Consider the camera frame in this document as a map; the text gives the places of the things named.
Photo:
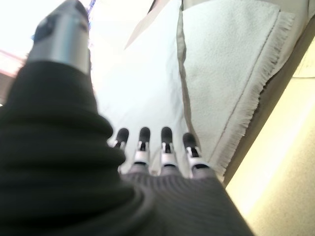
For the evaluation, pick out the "pale patterned floor rug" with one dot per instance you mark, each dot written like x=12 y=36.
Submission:
x=306 y=64

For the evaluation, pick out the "white duvet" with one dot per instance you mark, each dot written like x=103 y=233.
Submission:
x=137 y=86

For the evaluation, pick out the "beige fringed bed blanket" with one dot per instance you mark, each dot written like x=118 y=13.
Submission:
x=221 y=73

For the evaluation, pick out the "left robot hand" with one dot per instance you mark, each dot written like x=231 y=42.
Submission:
x=61 y=159

